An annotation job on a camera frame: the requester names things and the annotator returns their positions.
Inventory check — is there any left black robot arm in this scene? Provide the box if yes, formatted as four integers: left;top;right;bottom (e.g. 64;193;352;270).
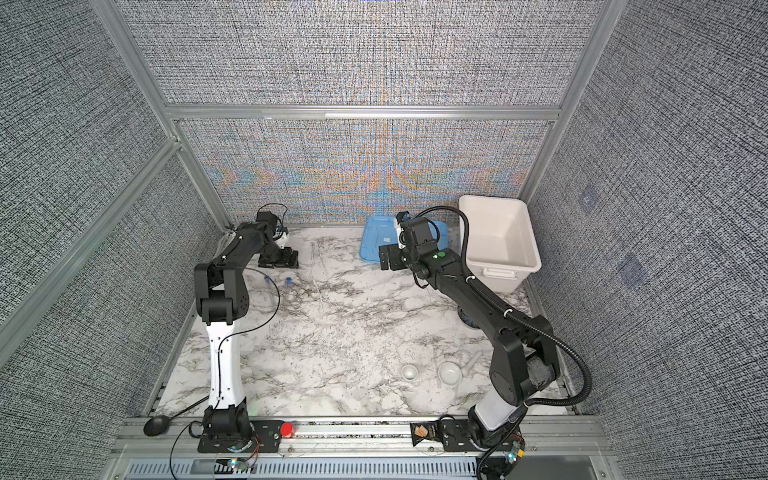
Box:
194;211;294;453

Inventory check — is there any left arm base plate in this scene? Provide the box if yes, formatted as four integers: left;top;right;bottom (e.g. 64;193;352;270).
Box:
197;420;284;454

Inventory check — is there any small white round dish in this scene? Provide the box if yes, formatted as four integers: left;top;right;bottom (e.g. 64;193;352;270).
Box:
401;364;419;381

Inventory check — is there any dark patterned ceramic bowl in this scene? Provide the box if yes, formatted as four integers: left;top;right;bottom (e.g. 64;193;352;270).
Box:
457;307;480;330

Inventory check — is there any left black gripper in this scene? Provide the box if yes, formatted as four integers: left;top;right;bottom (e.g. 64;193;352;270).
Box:
260;243;299;267

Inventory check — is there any blue plastic bin lid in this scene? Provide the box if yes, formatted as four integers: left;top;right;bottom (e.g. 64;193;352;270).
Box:
359;216;450;263

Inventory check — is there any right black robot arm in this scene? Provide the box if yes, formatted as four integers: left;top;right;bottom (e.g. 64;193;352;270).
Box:
379;206;594;452

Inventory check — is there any black round microphone puck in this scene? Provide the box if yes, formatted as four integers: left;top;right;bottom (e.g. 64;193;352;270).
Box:
143;415;171;437

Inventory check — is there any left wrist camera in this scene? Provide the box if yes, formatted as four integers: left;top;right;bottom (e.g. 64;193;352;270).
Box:
273;225;289;247

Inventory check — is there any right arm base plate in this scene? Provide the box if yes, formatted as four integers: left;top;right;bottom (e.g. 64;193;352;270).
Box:
437;417;481;453

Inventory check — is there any white plastic storage bin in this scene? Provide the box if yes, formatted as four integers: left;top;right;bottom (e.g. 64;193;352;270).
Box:
459;195;542;294

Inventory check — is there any white mortar bowl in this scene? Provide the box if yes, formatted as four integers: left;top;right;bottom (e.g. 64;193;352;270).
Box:
437;361;463;387

